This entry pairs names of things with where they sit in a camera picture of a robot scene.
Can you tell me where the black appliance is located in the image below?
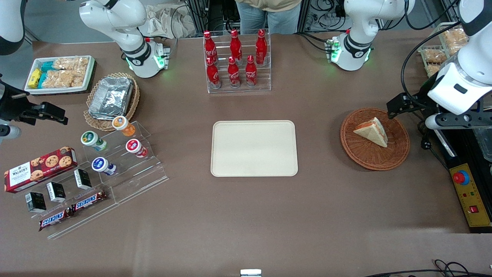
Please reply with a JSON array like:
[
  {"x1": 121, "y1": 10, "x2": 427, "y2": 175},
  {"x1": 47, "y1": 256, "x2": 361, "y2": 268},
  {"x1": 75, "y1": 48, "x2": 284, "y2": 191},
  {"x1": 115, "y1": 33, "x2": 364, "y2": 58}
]
[{"x1": 432, "y1": 119, "x2": 492, "y2": 234}]

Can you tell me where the stack of foil containers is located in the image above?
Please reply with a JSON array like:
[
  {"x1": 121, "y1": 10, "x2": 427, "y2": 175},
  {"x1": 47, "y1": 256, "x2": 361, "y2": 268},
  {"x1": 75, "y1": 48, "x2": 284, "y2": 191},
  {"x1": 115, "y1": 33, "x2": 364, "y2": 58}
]
[{"x1": 88, "y1": 77, "x2": 134, "y2": 120}]

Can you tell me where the blue lid yogurt cup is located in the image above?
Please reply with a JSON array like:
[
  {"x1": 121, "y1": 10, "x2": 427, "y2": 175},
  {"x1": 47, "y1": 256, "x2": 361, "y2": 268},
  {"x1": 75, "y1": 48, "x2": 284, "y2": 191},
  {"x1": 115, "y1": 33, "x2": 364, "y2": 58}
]
[{"x1": 91, "y1": 157, "x2": 117, "y2": 176}]

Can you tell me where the steel pan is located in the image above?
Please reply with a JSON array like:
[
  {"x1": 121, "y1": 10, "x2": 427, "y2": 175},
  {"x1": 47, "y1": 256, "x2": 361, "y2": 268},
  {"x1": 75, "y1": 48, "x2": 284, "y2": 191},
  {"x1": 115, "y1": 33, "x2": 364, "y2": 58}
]
[{"x1": 475, "y1": 129, "x2": 492, "y2": 162}]

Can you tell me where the Snickers chocolate bar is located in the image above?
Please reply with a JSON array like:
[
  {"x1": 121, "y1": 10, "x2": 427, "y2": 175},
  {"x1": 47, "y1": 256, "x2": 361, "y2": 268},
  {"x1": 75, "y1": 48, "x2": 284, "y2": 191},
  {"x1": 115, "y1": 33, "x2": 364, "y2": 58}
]
[
  {"x1": 71, "y1": 190, "x2": 109, "y2": 213},
  {"x1": 38, "y1": 208, "x2": 76, "y2": 232}
]

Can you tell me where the black left arm base cable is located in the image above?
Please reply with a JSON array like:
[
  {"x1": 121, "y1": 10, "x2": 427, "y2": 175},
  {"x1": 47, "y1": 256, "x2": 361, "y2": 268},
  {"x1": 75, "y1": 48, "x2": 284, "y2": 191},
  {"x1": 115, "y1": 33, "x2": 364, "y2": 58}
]
[{"x1": 295, "y1": 32, "x2": 333, "y2": 53}]

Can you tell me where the triangular white bread sandwich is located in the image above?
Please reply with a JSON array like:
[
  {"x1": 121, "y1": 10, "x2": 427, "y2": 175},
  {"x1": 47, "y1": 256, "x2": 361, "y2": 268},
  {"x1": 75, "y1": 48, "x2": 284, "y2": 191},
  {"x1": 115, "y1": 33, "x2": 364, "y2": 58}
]
[{"x1": 353, "y1": 117, "x2": 389, "y2": 148}]

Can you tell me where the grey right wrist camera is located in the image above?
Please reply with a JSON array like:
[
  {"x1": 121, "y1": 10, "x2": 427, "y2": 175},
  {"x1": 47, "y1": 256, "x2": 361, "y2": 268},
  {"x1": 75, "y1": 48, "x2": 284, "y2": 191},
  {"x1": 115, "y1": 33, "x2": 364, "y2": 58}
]
[{"x1": 0, "y1": 125, "x2": 22, "y2": 141}]

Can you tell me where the black right arm base cable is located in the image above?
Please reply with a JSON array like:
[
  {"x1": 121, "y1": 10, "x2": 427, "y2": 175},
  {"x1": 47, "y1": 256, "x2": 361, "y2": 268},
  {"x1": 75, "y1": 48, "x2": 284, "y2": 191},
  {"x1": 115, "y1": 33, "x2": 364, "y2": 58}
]
[{"x1": 168, "y1": 4, "x2": 193, "y2": 59}]

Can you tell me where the black arm base cable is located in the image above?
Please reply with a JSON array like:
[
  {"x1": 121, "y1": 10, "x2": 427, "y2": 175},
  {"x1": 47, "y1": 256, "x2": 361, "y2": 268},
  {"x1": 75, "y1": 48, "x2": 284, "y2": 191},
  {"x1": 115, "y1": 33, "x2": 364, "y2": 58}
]
[
  {"x1": 295, "y1": 32, "x2": 333, "y2": 53},
  {"x1": 168, "y1": 4, "x2": 193, "y2": 59}
]

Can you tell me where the red lid yogurt cup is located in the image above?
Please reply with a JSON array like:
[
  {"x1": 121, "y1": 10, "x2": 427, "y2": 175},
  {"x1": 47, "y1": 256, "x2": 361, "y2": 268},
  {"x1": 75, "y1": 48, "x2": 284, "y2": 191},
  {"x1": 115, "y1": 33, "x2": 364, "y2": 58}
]
[{"x1": 126, "y1": 139, "x2": 148, "y2": 159}]

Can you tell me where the black background cable bundle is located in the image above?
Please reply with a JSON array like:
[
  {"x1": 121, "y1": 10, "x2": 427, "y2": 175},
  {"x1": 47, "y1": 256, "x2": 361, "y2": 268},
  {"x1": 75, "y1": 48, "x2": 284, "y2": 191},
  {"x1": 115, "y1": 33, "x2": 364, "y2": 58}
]
[{"x1": 304, "y1": 0, "x2": 346, "y2": 33}]

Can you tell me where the cream plastic tray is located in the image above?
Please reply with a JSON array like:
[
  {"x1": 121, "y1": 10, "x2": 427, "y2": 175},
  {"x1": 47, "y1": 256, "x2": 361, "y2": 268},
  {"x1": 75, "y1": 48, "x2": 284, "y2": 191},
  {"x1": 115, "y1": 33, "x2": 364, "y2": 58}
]
[{"x1": 211, "y1": 120, "x2": 299, "y2": 177}]

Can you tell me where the white rectangular snack tray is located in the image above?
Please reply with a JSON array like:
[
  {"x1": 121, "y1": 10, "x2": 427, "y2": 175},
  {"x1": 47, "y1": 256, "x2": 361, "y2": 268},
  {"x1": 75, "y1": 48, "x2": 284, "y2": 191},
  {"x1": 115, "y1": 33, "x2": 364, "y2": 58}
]
[{"x1": 24, "y1": 55, "x2": 96, "y2": 95}]

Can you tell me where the red cola bottle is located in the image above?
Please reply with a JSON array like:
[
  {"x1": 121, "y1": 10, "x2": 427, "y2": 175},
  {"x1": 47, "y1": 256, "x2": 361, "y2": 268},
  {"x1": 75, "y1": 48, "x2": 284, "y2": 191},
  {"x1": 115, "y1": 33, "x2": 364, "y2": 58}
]
[
  {"x1": 230, "y1": 30, "x2": 243, "y2": 64},
  {"x1": 206, "y1": 57, "x2": 221, "y2": 89},
  {"x1": 245, "y1": 55, "x2": 258, "y2": 87},
  {"x1": 203, "y1": 31, "x2": 218, "y2": 64},
  {"x1": 255, "y1": 30, "x2": 268, "y2": 65},
  {"x1": 227, "y1": 57, "x2": 241, "y2": 88}
]

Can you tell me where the brown wicker basket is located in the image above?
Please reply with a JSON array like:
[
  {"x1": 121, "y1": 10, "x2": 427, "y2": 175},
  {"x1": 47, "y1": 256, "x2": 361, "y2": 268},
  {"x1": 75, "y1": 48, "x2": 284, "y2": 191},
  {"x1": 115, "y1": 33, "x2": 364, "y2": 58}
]
[{"x1": 340, "y1": 107, "x2": 411, "y2": 171}]

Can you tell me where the clear acrylic bottle rack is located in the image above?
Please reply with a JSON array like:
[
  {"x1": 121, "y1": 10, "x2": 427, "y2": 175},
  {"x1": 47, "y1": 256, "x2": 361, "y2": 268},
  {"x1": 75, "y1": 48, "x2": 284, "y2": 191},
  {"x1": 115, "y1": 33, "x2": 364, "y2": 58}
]
[{"x1": 203, "y1": 29, "x2": 272, "y2": 94}]

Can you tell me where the black cable at table edge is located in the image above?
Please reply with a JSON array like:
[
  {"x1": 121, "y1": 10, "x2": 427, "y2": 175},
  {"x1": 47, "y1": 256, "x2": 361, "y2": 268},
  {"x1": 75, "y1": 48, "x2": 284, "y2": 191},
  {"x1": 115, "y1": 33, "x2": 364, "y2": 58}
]
[{"x1": 363, "y1": 260, "x2": 492, "y2": 277}]

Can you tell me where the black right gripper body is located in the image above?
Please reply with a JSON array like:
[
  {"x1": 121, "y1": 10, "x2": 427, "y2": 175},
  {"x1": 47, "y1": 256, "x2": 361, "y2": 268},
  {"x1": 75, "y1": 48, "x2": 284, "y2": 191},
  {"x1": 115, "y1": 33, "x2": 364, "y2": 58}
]
[{"x1": 0, "y1": 75, "x2": 38, "y2": 124}]

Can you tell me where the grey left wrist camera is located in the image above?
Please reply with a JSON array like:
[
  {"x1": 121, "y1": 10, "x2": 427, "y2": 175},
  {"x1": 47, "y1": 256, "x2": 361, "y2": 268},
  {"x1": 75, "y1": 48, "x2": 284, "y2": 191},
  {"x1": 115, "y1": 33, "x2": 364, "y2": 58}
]
[{"x1": 425, "y1": 112, "x2": 492, "y2": 130}]

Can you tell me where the yellow control panel box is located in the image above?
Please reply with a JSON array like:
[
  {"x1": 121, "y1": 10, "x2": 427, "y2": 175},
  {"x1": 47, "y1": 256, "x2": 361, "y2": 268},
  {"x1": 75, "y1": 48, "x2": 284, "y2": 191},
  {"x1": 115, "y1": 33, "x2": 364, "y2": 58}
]
[{"x1": 450, "y1": 164, "x2": 492, "y2": 228}]

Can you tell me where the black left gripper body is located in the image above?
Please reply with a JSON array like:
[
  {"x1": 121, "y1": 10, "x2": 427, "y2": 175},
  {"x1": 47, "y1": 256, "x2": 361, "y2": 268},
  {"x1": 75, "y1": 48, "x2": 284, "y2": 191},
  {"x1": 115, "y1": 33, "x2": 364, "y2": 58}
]
[{"x1": 407, "y1": 73, "x2": 442, "y2": 114}]

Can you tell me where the clear acrylic stepped stand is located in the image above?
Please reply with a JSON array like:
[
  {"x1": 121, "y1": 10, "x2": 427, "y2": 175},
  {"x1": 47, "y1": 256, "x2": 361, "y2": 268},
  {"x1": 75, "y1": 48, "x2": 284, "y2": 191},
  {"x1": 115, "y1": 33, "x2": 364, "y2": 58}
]
[
  {"x1": 82, "y1": 121, "x2": 170, "y2": 205},
  {"x1": 13, "y1": 169, "x2": 120, "y2": 240}
]

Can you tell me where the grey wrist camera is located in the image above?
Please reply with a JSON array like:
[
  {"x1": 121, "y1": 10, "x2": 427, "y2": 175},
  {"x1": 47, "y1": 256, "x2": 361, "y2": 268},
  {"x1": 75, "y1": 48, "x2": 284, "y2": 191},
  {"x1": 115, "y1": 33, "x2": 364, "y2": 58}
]
[
  {"x1": 425, "y1": 112, "x2": 492, "y2": 130},
  {"x1": 0, "y1": 125, "x2": 22, "y2": 141}
]

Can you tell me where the black power cable with plug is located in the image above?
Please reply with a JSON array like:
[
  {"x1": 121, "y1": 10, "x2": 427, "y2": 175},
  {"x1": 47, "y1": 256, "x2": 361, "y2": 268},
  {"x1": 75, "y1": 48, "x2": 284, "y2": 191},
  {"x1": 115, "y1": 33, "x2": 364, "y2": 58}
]
[{"x1": 420, "y1": 129, "x2": 450, "y2": 170}]

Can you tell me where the white wire rack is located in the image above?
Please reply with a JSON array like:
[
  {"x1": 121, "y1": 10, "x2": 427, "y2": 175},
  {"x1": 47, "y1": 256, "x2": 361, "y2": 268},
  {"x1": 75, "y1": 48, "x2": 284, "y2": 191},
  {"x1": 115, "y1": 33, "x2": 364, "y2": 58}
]
[{"x1": 418, "y1": 22, "x2": 467, "y2": 79}]

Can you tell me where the person in jeans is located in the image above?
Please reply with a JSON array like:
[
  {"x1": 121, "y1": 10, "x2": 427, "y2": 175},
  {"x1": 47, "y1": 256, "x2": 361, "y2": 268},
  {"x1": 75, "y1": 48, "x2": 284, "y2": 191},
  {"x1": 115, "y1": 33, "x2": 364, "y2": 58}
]
[{"x1": 234, "y1": 0, "x2": 303, "y2": 35}]

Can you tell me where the small black box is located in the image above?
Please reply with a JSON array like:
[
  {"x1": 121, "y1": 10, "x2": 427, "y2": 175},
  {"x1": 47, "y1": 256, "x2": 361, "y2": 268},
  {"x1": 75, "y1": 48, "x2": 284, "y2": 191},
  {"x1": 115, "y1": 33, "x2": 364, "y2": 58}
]
[
  {"x1": 46, "y1": 182, "x2": 66, "y2": 203},
  {"x1": 74, "y1": 169, "x2": 93, "y2": 190},
  {"x1": 25, "y1": 192, "x2": 47, "y2": 214}
]

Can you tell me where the crumpled beige bag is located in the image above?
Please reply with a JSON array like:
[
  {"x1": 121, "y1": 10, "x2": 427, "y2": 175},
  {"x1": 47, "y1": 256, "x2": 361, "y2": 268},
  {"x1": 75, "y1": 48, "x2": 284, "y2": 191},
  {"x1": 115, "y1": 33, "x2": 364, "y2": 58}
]
[{"x1": 138, "y1": 4, "x2": 196, "y2": 39}]

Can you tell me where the light wicker basket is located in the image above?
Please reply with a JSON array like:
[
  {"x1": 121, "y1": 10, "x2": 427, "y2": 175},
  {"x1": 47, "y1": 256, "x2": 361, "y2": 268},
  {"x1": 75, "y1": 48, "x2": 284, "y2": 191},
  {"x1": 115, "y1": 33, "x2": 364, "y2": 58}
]
[{"x1": 83, "y1": 72, "x2": 140, "y2": 132}]

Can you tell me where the red Walkers cookie box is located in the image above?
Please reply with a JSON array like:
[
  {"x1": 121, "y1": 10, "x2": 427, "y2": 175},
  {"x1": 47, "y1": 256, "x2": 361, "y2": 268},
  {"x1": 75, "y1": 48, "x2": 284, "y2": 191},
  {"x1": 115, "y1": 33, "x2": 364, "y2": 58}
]
[{"x1": 4, "y1": 146, "x2": 78, "y2": 194}]

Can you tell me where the clear bag of rice crackers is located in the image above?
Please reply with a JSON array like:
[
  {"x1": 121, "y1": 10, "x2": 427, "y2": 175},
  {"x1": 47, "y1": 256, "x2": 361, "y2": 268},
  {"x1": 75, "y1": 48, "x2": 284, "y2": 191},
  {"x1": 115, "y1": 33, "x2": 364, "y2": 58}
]
[
  {"x1": 53, "y1": 57, "x2": 90, "y2": 71},
  {"x1": 42, "y1": 70, "x2": 85, "y2": 88}
]

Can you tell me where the yellow snack packet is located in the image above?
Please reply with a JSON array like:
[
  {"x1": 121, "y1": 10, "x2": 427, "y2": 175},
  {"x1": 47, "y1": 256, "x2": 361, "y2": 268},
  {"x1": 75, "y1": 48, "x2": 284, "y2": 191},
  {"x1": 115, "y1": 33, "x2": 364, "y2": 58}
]
[{"x1": 28, "y1": 68, "x2": 42, "y2": 88}]

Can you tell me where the orange lid yogurt cup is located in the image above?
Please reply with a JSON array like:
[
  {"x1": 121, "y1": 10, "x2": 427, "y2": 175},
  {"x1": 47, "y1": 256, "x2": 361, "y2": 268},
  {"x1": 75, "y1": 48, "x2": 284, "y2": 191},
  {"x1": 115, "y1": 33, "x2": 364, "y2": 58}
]
[{"x1": 112, "y1": 116, "x2": 136, "y2": 137}]

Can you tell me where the green lid yogurt cup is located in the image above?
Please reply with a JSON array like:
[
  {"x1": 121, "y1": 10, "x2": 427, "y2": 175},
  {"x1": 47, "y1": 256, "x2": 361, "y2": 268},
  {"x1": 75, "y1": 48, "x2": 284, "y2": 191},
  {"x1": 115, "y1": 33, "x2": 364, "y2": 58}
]
[{"x1": 81, "y1": 131, "x2": 108, "y2": 152}]

